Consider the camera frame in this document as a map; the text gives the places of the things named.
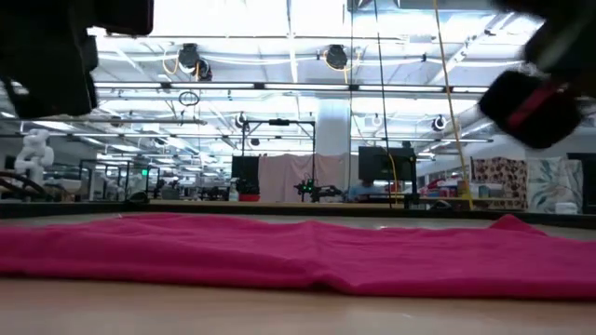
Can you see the black aluminium table frame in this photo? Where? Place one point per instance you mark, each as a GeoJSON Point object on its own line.
{"type": "Point", "coordinates": [279, 208]}

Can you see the white bottle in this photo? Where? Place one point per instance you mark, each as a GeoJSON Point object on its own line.
{"type": "Point", "coordinates": [233, 194]}

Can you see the robot arm with green lights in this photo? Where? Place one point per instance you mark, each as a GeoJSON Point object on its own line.
{"type": "Point", "coordinates": [321, 191]}

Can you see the white container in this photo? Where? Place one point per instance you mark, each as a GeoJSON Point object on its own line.
{"type": "Point", "coordinates": [566, 208]}

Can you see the red bucket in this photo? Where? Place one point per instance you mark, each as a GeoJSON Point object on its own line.
{"type": "Point", "coordinates": [249, 197]}

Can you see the pink curtain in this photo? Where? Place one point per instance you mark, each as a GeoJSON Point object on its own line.
{"type": "Point", "coordinates": [284, 179]}

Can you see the black stand frame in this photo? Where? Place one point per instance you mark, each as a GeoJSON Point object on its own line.
{"type": "Point", "coordinates": [279, 122]}

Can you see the floral print cloth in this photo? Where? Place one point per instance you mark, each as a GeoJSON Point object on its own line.
{"type": "Point", "coordinates": [500, 174]}

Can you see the black cabinet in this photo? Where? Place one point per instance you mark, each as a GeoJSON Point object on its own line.
{"type": "Point", "coordinates": [589, 181]}

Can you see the white robot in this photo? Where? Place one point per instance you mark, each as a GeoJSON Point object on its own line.
{"type": "Point", "coordinates": [35, 153]}

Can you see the leaf print cloth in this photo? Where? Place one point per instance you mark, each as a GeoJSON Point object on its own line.
{"type": "Point", "coordinates": [554, 181]}

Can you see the red towel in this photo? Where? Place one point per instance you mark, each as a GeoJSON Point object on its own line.
{"type": "Point", "coordinates": [279, 251]}

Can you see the small black monitor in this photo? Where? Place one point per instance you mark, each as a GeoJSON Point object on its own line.
{"type": "Point", "coordinates": [245, 168]}

